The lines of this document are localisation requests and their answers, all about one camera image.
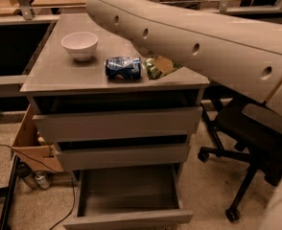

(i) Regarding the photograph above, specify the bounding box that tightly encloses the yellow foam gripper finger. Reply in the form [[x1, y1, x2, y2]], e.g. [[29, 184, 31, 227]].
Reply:
[[153, 56, 182, 78]]

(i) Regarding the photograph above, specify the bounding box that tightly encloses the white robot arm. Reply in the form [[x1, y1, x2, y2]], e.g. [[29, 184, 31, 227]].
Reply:
[[86, 0, 282, 134]]

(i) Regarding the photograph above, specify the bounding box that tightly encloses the crushed blue soda can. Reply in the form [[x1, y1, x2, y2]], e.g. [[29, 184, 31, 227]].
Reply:
[[105, 57, 141, 80]]

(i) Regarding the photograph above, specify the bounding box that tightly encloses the grey drawer cabinet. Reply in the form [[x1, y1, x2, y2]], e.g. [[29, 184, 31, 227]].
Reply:
[[18, 12, 211, 230]]

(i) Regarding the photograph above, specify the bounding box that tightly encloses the grey top drawer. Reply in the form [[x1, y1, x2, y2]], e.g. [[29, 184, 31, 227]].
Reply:
[[34, 107, 201, 142]]

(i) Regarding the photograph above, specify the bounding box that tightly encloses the grey drawer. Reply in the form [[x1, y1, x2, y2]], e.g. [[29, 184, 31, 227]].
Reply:
[[63, 164, 193, 230], [34, 107, 201, 142], [57, 143, 190, 171]]

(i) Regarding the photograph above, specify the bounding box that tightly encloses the grey bottom drawer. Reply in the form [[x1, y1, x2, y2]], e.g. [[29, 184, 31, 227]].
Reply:
[[63, 164, 193, 230]]

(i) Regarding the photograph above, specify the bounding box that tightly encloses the grey middle drawer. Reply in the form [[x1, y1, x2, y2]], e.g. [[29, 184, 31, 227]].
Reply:
[[57, 143, 190, 171]]

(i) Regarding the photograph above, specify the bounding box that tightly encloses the white ceramic bowl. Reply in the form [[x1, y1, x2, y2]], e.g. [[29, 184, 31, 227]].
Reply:
[[61, 32, 98, 61]]

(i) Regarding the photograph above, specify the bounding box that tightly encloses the black office chair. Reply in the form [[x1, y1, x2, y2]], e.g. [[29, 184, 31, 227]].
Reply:
[[197, 93, 282, 224]]

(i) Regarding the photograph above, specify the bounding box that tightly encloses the brown cardboard box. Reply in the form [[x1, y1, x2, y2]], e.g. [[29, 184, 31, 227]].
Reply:
[[12, 105, 63, 173]]

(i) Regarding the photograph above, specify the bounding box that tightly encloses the light bottle on floor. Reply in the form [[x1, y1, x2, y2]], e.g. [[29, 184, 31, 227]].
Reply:
[[35, 172, 51, 190]]

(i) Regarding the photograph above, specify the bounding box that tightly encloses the dark bottle on floor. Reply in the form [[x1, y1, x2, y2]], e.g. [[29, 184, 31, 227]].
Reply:
[[16, 162, 38, 190]]

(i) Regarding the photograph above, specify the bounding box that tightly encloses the black metal stand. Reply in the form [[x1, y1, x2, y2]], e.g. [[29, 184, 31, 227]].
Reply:
[[0, 156, 20, 230]]

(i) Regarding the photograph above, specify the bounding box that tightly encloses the metal railing frame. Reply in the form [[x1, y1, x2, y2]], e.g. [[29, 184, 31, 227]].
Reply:
[[0, 0, 282, 27]]

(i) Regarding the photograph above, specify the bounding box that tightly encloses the black floor cable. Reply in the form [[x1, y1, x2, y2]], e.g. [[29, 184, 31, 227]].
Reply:
[[0, 141, 77, 230]]

